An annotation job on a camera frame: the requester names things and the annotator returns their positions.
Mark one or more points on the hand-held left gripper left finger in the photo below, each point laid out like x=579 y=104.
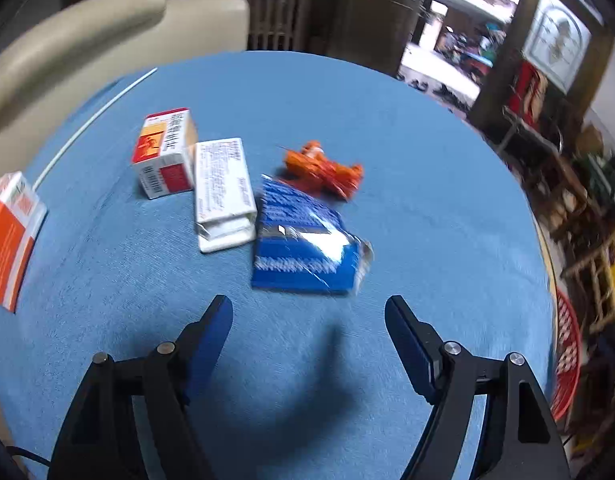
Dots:
x=212 y=330

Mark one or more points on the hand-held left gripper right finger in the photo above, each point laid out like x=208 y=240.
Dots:
x=405 y=335

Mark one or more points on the blue foil packet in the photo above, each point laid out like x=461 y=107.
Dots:
x=297 y=255

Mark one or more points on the orange white paper bag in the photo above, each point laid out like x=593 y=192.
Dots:
x=7 y=245

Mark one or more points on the blue tablecloth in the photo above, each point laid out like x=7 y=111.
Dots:
x=437 y=210

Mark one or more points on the long white medicine box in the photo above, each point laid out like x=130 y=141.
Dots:
x=220 y=185

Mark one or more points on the red plastic basket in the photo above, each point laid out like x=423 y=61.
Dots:
x=567 y=355

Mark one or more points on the red yellow medicine box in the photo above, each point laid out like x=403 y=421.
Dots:
x=162 y=160

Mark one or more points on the crumpled orange wrapper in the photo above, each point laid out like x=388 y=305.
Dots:
x=322 y=170

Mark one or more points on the cluttered wooden shelf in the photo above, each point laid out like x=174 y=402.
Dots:
x=587 y=260

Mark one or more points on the thin white rod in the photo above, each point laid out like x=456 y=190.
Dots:
x=95 y=117

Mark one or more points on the wooden door with glass pane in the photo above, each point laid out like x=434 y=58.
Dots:
x=555 y=40
x=367 y=20

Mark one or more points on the wooden slatted cabinet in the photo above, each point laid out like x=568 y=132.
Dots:
x=287 y=20

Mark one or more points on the beige leather armchair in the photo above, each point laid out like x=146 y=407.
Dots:
x=87 y=25

